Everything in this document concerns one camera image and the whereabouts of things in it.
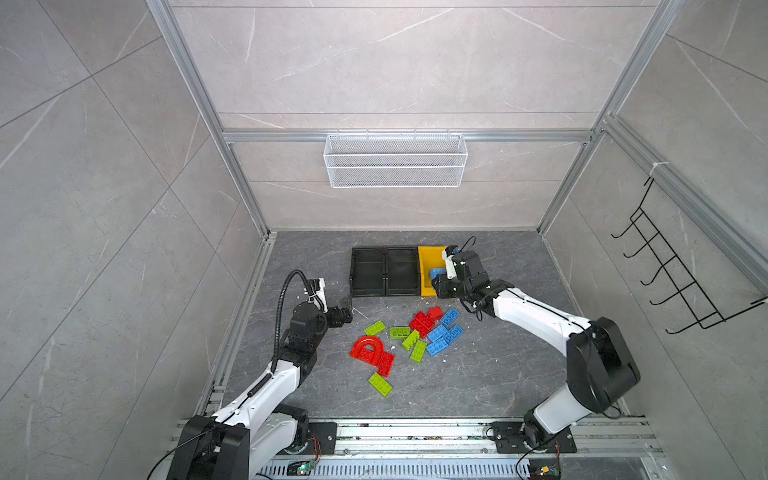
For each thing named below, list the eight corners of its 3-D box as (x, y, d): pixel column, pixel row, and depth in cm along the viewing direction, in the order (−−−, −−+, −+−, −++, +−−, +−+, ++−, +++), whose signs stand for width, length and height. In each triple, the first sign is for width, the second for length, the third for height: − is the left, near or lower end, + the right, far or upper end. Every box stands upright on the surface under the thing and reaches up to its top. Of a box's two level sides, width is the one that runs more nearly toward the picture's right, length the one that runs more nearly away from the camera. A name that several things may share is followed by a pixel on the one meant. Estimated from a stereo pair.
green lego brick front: (369, 381, 85) (368, 378, 83) (376, 373, 86) (376, 370, 84) (385, 398, 82) (385, 395, 80) (393, 389, 83) (393, 387, 81)
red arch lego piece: (349, 355, 89) (349, 353, 88) (359, 334, 94) (359, 331, 92) (377, 366, 87) (376, 363, 86) (386, 344, 92) (385, 341, 90)
